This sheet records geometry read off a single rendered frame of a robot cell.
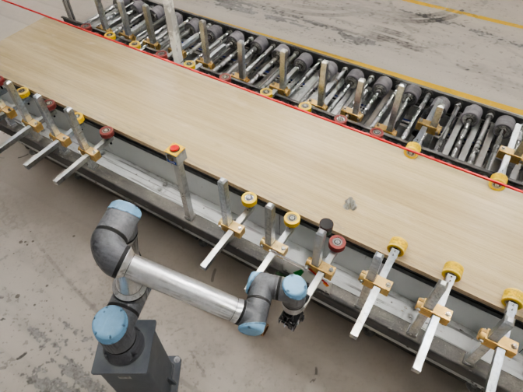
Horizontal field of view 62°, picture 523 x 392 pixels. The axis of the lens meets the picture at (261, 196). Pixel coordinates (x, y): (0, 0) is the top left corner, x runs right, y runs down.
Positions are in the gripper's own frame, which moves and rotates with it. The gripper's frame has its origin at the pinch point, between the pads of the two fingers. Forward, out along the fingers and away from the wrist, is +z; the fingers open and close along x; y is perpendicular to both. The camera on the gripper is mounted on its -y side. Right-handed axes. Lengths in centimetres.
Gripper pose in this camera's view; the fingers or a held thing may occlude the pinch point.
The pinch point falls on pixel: (293, 322)
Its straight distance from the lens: 194.4
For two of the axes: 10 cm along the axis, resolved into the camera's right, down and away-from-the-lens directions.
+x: 8.5, 4.0, -3.4
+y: -5.2, 6.6, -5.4
